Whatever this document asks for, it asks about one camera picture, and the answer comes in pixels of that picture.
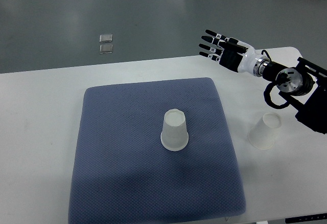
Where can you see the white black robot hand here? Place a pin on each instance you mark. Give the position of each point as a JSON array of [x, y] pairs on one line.
[[231, 53]]

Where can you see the white paper cup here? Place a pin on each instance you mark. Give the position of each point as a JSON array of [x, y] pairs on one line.
[[263, 135], [174, 135]]

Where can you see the white paper cup on mat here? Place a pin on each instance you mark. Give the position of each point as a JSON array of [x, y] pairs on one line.
[[174, 135]]

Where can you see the upper metal floor plate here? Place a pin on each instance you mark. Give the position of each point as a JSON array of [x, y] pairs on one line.
[[105, 38]]

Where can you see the blue fabric mat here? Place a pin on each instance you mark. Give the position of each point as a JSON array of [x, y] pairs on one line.
[[123, 174]]

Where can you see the black bar under table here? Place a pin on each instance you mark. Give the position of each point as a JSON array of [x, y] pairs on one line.
[[299, 219]]

